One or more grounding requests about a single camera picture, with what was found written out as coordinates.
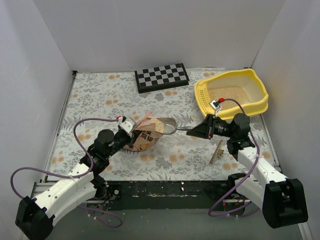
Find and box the pink cat litter bag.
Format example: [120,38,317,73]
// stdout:
[124,111,163,152]

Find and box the silver metal scoop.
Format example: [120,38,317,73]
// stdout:
[155,117,192,135]

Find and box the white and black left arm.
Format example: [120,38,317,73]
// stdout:
[15,129,132,240]

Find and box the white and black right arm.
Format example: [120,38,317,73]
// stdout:
[186,113,309,229]

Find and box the yellow and white litter box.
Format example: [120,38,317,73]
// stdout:
[194,68,269,121]

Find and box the small brown wooden ruler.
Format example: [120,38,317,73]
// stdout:
[209,140,224,165]

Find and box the floral patterned table mat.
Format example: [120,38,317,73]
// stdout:
[51,69,272,181]

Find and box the black and silver chessboard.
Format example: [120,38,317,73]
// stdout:
[134,63,190,94]

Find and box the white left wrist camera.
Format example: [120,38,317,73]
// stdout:
[117,116,137,136]

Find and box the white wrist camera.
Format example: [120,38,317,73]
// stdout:
[117,116,137,136]
[209,98,225,116]

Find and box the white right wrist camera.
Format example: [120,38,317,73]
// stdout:
[209,98,225,116]

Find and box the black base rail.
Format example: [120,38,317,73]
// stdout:
[82,174,251,213]

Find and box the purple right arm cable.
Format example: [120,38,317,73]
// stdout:
[208,97,261,218]

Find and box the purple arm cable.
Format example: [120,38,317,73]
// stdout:
[208,97,261,218]
[9,117,124,228]

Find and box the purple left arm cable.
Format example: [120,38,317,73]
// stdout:
[9,117,124,228]

